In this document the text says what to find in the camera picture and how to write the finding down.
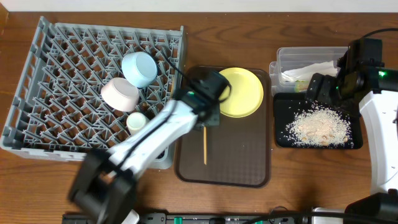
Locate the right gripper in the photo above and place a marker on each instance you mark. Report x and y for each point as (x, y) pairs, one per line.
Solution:
(322, 94)

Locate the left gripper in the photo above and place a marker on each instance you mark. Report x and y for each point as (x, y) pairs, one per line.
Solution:
(215, 111)

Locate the wooden chopstick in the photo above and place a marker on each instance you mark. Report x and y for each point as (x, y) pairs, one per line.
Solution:
(170, 87)
(205, 149)

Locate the yellow green wrapper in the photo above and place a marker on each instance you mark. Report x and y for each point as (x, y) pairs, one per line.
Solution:
(301, 86)

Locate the white napkin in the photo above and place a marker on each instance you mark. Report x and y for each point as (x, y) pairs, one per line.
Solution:
(306, 73)

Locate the yellow round plate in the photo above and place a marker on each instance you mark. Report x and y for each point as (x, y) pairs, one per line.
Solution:
(246, 94)

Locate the small white cup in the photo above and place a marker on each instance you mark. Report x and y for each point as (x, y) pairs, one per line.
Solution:
(135, 122)

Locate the light blue bowl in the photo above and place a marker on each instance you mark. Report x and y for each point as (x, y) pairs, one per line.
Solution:
(139, 69)

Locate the white bowl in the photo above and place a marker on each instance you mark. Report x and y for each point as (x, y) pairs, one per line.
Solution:
(121, 95)

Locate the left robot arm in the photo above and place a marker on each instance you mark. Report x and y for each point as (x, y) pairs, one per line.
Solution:
(105, 186)

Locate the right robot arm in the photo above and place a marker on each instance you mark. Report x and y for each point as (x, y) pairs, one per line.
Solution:
(364, 87)

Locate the clear plastic waste bin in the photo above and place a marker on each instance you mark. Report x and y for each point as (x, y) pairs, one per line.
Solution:
(289, 58)

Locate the grey plastic dishwasher rack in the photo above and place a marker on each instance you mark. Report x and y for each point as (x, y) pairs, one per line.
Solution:
(58, 113)

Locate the spilled rice pile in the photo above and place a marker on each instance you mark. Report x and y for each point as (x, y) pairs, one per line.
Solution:
(318, 127)

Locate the brown plastic serving tray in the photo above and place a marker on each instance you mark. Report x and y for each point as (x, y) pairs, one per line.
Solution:
(239, 149)

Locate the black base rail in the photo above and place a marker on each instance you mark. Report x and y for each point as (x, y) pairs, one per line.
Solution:
(275, 217)

